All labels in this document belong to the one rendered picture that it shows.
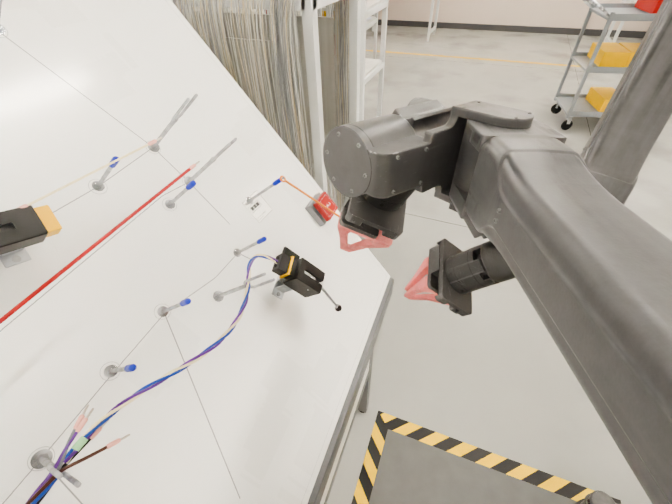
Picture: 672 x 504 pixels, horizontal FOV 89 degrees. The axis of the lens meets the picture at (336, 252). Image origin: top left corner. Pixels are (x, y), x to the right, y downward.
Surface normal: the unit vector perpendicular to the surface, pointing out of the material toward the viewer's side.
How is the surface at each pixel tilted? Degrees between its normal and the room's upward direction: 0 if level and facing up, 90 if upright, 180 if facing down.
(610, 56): 90
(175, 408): 52
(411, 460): 0
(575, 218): 7
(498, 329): 0
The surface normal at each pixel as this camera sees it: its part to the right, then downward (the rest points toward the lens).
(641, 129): -0.29, 0.13
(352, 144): -0.75, 0.38
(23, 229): 0.71, -0.27
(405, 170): 0.59, 0.49
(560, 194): -0.03, -0.77
